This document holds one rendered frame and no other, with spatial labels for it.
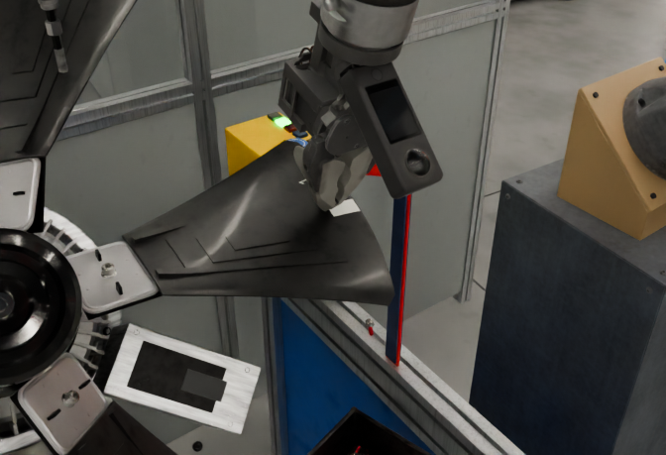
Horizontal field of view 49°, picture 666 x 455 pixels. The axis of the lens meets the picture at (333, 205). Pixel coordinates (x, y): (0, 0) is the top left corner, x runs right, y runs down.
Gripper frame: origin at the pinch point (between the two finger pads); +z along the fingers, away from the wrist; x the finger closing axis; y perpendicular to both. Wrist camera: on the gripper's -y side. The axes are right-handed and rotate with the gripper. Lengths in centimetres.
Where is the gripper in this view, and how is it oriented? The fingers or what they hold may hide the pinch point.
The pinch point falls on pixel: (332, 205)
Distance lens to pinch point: 73.4
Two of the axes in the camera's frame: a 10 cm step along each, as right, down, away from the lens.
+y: -5.5, -6.8, 4.8
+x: -8.1, 3.1, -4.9
